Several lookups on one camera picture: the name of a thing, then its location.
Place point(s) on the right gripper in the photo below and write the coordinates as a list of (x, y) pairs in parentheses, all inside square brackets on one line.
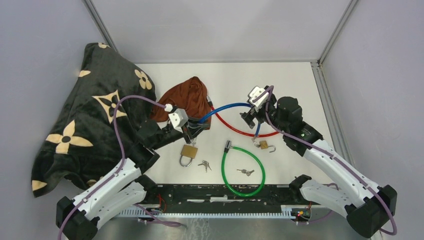
[(249, 116)]

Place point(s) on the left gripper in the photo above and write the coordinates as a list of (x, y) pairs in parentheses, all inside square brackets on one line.
[(194, 129)]

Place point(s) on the blue cable lock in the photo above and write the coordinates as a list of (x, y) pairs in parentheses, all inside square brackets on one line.
[(219, 109)]

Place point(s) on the large brass padlock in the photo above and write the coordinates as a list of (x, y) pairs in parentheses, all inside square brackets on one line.
[(187, 151)]

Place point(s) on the small brass padlock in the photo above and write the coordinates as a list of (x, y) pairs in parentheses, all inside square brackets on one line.
[(263, 145)]

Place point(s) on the red cable lock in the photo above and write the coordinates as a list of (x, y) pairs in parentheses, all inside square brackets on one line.
[(256, 135)]

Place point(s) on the key bunch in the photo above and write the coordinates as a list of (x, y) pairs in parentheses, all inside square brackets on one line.
[(246, 172), (206, 165)]

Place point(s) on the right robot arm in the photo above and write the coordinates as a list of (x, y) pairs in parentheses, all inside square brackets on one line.
[(367, 207)]

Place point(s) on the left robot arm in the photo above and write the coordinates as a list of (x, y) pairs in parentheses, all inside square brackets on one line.
[(126, 184)]

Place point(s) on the brown cloth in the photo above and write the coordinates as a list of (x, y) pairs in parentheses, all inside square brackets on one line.
[(190, 95)]

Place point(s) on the black floral blanket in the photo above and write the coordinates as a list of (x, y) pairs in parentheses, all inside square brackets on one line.
[(98, 122)]

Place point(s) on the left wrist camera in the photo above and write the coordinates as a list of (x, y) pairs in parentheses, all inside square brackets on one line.
[(178, 119)]

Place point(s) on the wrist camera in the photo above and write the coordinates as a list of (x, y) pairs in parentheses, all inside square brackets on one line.
[(258, 96), (178, 119)]

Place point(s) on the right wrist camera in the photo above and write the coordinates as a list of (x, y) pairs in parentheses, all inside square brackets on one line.
[(258, 96)]

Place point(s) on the green cable lock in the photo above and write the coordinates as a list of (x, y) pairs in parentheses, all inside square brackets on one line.
[(227, 147)]

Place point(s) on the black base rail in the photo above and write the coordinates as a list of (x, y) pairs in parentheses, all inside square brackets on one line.
[(218, 199)]

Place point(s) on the aluminium frame right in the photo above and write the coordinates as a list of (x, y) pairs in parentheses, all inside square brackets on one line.
[(332, 118)]

